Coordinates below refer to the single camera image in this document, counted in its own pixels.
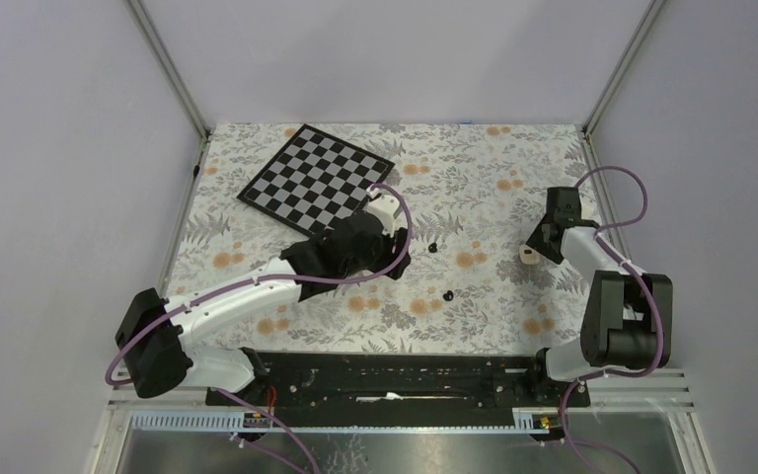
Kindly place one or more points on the aluminium frame post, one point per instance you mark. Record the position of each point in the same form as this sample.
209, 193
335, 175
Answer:
145, 24
641, 32

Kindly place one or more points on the white slotted cable duct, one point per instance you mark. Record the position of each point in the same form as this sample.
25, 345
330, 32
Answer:
377, 419

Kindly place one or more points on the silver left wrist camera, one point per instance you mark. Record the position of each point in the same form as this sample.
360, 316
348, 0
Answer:
386, 209

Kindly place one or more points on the left aluminium frame post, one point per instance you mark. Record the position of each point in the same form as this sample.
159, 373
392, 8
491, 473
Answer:
145, 24

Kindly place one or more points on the beige earbud charging case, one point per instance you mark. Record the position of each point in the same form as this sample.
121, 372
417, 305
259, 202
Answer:
528, 256

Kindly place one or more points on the black white checkerboard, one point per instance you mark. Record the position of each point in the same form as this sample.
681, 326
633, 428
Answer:
314, 181

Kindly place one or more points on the right aluminium frame post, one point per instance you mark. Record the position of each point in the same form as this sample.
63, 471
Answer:
641, 32

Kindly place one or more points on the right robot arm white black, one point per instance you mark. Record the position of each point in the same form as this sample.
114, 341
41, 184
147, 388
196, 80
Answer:
627, 321

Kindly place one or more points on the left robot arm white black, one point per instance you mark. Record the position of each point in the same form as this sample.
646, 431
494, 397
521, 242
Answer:
161, 340

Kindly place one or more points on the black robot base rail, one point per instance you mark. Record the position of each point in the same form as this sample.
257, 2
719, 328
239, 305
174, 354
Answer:
326, 381

